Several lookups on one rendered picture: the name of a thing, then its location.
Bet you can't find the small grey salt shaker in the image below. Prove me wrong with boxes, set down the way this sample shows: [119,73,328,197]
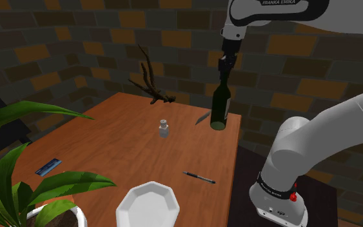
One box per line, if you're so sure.
[158,119,170,139]

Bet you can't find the brown wooden table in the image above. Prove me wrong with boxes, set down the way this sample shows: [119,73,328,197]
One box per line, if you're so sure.
[0,92,242,227]

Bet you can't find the blue card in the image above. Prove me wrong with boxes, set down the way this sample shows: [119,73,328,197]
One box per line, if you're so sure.
[34,158,63,178]

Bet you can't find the white octagonal plate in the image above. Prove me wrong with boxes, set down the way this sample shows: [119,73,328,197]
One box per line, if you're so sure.
[115,181,181,227]

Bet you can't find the brown dried branch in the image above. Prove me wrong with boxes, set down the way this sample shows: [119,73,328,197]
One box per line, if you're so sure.
[128,44,177,106]

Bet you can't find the grey knife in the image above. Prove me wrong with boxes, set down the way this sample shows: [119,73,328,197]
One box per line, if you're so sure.
[194,110,213,126]

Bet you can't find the black pen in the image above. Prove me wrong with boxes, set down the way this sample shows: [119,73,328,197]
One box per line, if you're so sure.
[182,170,217,185]

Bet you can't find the green plant in white pot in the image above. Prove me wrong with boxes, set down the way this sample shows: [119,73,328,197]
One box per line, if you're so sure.
[0,100,118,227]

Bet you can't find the dark green glass bottle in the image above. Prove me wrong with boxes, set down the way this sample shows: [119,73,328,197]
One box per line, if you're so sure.
[210,76,232,132]

